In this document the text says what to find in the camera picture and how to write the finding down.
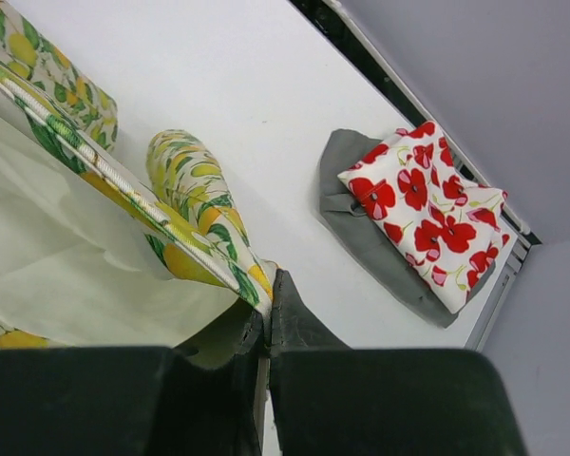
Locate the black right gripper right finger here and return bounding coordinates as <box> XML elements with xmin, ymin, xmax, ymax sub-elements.
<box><xmin>270</xmin><ymin>270</ymin><xmax>527</xmax><ymax>455</ymax></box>

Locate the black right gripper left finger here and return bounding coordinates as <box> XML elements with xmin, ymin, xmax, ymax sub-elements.
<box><xmin>0</xmin><ymin>303</ymin><xmax>263</xmax><ymax>455</ymax></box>

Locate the lemon print skirt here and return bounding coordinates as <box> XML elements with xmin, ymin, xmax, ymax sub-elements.
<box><xmin>0</xmin><ymin>1</ymin><xmax>276</xmax><ymax>349</ymax></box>

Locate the grey folded skirt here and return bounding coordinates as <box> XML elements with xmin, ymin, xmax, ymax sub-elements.
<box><xmin>318</xmin><ymin>129</ymin><xmax>495</xmax><ymax>328</ymax></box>

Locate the red poppy print skirt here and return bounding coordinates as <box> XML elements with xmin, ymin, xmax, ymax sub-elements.
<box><xmin>337</xmin><ymin>121</ymin><xmax>511</xmax><ymax>314</ymax></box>

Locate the right side aluminium rail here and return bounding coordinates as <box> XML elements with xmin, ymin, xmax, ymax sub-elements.
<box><xmin>465</xmin><ymin>237</ymin><xmax>533</xmax><ymax>352</ymax></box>

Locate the white back rail strip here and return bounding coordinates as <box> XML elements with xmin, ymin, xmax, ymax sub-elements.
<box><xmin>289</xmin><ymin>0</ymin><xmax>545</xmax><ymax>248</ymax></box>

